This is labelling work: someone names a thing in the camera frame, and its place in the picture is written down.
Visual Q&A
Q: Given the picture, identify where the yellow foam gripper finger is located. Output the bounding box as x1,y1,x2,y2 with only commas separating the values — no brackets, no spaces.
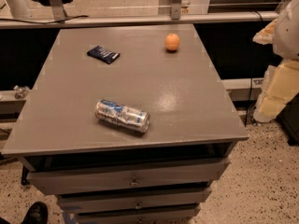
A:
253,60,299,122
253,19,278,45

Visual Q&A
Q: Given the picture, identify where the silver blue redbull can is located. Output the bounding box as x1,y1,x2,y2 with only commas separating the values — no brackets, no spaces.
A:
95,99,150,133

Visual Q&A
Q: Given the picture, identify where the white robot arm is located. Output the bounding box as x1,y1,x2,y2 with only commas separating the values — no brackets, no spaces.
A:
253,0,299,122

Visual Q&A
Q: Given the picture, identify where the orange fruit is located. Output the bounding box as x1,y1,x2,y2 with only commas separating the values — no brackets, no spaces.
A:
164,34,180,51

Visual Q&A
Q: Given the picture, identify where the dark blue snack packet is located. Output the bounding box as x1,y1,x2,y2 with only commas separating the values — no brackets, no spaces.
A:
87,46,120,64

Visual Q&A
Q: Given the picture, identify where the bottom grey drawer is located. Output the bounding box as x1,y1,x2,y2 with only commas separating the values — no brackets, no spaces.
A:
76,204,199,224

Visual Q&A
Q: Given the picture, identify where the grey drawer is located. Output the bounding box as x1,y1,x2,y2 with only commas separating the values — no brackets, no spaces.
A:
58,186,211,214
76,204,199,224
27,158,230,195

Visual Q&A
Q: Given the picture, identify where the grey drawer cabinet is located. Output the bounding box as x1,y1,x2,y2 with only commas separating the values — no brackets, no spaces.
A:
3,25,247,224

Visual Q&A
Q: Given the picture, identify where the middle grey drawer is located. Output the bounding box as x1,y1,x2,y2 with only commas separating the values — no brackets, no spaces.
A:
58,186,211,214

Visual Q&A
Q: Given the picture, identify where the top grey drawer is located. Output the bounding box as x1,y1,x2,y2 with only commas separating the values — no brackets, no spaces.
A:
27,158,230,195

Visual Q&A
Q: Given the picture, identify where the small glass jar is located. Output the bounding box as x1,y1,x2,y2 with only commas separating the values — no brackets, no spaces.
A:
13,85,30,99

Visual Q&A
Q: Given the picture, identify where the black shoe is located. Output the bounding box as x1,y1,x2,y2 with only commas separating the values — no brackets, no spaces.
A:
21,202,48,224

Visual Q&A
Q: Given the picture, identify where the grey metal rail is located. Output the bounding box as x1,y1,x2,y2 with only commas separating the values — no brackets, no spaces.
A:
0,11,278,29

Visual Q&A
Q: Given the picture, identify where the black cable on rail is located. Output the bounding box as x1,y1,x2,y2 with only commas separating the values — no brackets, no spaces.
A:
0,14,90,25

